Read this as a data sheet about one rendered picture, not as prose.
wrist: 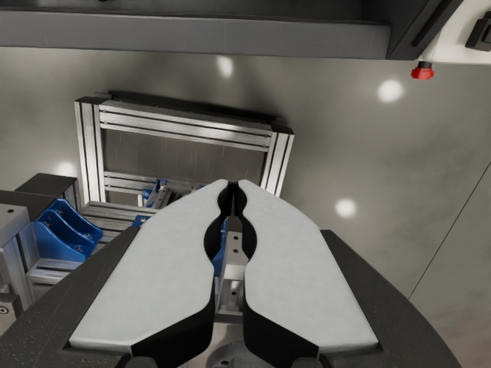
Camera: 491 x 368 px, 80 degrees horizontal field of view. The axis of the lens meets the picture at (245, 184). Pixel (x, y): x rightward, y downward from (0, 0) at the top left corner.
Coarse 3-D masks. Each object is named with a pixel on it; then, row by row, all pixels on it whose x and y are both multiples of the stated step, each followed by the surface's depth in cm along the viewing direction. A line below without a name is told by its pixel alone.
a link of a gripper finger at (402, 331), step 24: (336, 240) 9; (360, 264) 8; (360, 288) 7; (384, 288) 7; (384, 312) 7; (408, 312) 7; (384, 336) 6; (408, 336) 6; (432, 336) 6; (336, 360) 6; (360, 360) 6; (384, 360) 6; (408, 360) 6; (432, 360) 6; (456, 360) 6
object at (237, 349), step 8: (232, 344) 50; (240, 344) 50; (216, 352) 50; (224, 352) 49; (232, 352) 49; (240, 352) 48; (248, 352) 48; (208, 360) 51; (216, 360) 49; (224, 360) 48; (232, 360) 48; (240, 360) 48; (248, 360) 47; (256, 360) 48
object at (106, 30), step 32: (0, 32) 36; (32, 32) 36; (64, 32) 36; (96, 32) 36; (128, 32) 36; (160, 32) 36; (192, 32) 36; (224, 32) 36; (256, 32) 36; (288, 32) 36; (320, 32) 36; (352, 32) 36; (384, 32) 36
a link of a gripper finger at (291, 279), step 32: (256, 192) 11; (256, 224) 10; (288, 224) 10; (256, 256) 8; (288, 256) 8; (320, 256) 8; (256, 288) 7; (288, 288) 7; (320, 288) 7; (256, 320) 7; (288, 320) 6; (320, 320) 6; (352, 320) 6; (256, 352) 7; (288, 352) 7; (320, 352) 6
